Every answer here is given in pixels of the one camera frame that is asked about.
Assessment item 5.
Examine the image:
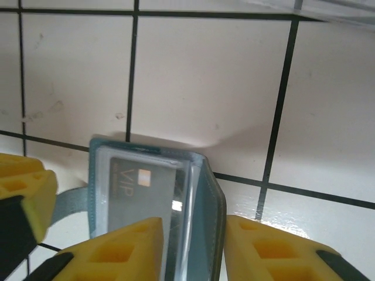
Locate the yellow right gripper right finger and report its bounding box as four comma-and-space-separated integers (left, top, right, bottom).
226, 214, 375, 281

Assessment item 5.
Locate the black VIP card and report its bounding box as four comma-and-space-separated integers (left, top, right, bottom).
108, 156, 194, 281

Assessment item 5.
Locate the teal leather card holder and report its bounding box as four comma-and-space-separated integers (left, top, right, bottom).
57, 135, 228, 281

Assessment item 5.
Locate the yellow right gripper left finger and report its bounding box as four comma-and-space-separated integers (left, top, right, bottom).
28, 216, 164, 281

